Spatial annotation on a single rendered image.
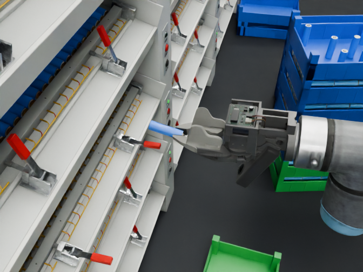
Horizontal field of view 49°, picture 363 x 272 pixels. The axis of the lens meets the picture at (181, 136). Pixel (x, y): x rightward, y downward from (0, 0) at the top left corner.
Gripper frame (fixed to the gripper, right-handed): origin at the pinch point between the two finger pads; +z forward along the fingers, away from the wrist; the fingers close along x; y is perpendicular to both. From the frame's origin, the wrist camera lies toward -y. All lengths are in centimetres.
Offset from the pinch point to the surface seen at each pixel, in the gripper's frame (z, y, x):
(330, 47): -29, -9, -50
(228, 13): 12, -48, -142
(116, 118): 16.8, -5.5, -8.4
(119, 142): 14.8, -7.5, -3.2
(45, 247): 17.6, -5.6, 23.7
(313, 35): -25, -11, -59
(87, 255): 11.0, -7.4, 22.8
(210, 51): 12, -40, -92
